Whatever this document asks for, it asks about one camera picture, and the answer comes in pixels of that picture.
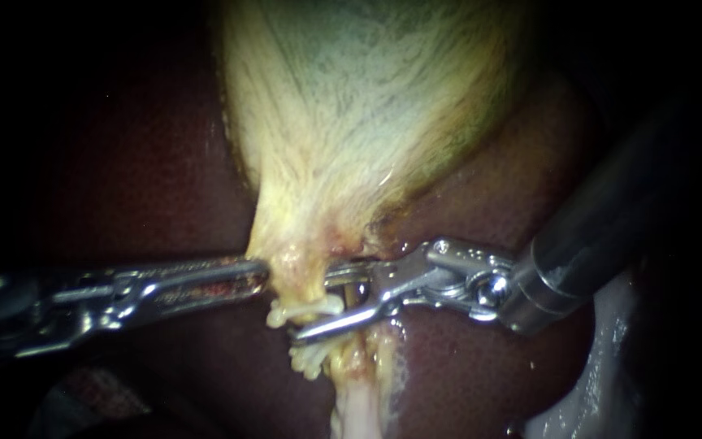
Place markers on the gallbladder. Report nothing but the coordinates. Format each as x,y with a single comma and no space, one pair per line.
351,134

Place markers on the dark right arm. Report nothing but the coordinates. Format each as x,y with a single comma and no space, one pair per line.
601,225

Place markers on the right arm instrument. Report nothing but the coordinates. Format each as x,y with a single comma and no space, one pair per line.
448,274

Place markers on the left arm instrument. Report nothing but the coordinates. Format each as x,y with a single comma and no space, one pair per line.
52,305

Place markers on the left arm instrument jaw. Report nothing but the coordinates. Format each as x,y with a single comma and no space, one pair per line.
205,292
205,268

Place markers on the white clip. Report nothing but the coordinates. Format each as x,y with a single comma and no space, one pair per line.
302,312
307,363

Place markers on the right arm instrument jaw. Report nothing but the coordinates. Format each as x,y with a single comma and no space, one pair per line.
357,272
339,323

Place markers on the dark red liver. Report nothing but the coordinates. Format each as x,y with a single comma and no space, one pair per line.
479,378

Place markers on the pale fatty tissue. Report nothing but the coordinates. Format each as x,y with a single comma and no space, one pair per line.
595,378
357,408

